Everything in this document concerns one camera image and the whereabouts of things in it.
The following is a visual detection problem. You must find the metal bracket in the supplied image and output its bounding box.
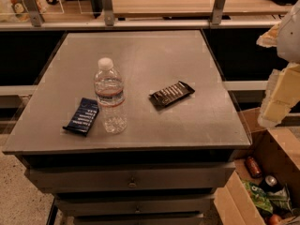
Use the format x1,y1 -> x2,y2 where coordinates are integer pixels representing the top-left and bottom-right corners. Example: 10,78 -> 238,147
23,0 -> 44,27
102,0 -> 115,26
210,0 -> 226,25

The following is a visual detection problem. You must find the grey drawer cabinet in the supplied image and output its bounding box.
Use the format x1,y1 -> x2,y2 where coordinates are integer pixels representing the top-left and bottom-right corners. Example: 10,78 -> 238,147
4,31 -> 249,225

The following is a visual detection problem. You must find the metal bracket right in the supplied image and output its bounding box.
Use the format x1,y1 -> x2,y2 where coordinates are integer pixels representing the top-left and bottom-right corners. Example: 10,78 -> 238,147
210,0 -> 226,25

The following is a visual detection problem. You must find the dark soda can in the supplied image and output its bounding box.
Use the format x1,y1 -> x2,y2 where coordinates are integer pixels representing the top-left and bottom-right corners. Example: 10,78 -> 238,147
259,175 -> 281,192

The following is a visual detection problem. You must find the red soda can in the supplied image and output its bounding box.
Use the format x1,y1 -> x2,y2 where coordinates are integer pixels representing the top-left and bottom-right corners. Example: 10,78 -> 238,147
245,157 -> 263,178

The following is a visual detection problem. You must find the red apple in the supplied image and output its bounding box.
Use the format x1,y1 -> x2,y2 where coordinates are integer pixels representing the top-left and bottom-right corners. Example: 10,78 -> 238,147
267,214 -> 282,225

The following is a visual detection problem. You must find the green chip bag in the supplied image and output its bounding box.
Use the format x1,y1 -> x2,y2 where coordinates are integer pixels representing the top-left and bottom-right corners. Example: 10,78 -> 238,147
242,180 -> 273,217

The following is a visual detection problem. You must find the drawer with knob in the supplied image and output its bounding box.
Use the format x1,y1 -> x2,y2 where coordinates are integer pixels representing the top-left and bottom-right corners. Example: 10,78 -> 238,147
55,194 -> 214,217
25,162 -> 235,194

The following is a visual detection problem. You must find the metal bracket middle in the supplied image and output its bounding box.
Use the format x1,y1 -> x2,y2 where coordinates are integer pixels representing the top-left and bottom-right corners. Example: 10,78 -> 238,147
102,0 -> 115,26

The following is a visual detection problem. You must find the blue snack bar wrapper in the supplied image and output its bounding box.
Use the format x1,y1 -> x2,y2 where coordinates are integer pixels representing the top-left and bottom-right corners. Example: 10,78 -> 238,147
63,97 -> 99,136

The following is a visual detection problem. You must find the clear plastic water bottle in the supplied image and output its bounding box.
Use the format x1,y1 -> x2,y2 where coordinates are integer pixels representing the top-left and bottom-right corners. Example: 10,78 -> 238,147
94,57 -> 127,134

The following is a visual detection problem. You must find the cardboard box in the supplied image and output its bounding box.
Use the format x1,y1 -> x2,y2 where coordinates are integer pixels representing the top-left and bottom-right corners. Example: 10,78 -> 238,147
215,108 -> 300,225

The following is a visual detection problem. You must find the top drawer with knob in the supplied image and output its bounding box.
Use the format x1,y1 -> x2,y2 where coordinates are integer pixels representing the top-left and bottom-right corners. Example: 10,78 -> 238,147
25,162 -> 235,194

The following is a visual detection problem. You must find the metal rail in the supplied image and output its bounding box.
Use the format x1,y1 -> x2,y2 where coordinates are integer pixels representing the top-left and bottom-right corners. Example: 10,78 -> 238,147
0,20 -> 279,31

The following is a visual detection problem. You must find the metal bracket left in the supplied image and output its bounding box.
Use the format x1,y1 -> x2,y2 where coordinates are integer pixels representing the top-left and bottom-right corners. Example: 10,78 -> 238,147
23,0 -> 44,27

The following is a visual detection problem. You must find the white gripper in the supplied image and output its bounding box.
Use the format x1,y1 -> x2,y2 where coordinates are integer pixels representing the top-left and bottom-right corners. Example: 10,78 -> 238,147
256,0 -> 300,128

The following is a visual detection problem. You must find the colourful package top left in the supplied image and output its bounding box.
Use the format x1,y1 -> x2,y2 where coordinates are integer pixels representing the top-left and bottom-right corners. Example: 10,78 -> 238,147
0,0 -> 45,23

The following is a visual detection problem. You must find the wooden desk top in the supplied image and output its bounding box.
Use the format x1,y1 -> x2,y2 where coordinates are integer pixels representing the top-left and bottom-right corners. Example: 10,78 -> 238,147
112,0 -> 292,17

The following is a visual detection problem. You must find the black snack bar wrapper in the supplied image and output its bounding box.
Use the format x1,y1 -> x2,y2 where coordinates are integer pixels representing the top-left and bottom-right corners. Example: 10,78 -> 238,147
149,81 -> 195,110

